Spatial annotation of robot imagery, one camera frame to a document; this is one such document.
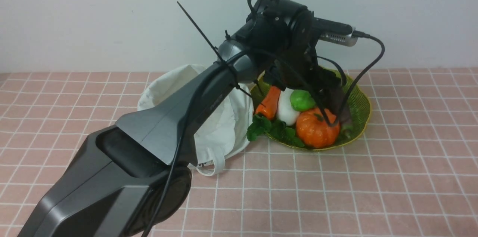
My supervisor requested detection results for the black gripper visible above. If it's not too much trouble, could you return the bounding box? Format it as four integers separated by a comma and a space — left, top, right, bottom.
263, 7, 346, 125

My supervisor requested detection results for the green cucumber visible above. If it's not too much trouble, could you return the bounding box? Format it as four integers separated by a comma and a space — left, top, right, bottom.
289, 89, 316, 112

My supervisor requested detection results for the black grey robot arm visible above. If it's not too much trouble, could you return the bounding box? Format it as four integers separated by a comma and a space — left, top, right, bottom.
18, 0, 354, 237

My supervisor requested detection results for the white cloth tote bag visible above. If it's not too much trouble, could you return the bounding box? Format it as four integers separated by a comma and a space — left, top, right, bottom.
137, 64, 254, 177

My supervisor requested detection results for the purple eggplant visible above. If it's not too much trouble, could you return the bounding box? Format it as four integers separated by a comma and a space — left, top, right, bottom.
330, 88, 353, 138

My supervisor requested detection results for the green plastic basket plate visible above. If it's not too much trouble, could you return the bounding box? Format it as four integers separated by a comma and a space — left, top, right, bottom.
250, 73, 372, 152

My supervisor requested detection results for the orange pumpkin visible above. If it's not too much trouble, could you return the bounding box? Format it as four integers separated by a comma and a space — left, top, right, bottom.
296, 107, 340, 149

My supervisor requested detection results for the white radish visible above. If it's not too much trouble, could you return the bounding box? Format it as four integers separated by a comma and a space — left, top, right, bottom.
276, 88, 300, 126

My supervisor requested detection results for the orange carrot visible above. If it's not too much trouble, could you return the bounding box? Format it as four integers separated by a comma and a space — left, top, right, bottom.
255, 86, 281, 120

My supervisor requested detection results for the green leafy vegetable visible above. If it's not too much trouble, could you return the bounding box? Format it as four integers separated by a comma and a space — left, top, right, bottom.
246, 114, 305, 147

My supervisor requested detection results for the black zip tie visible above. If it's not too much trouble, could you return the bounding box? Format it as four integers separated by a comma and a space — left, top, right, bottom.
176, 1, 236, 80

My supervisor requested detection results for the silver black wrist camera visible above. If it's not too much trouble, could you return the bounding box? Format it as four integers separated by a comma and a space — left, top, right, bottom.
312, 18, 358, 47

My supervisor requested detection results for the black cable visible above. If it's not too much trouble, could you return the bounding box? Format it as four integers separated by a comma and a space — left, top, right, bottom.
332, 31, 385, 125

